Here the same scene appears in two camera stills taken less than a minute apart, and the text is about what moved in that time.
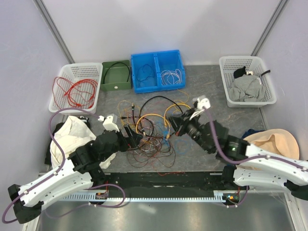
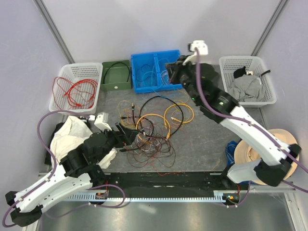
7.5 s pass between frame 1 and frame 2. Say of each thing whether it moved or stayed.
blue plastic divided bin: stayed
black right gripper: moved
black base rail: stayed
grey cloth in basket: stayed
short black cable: stayed
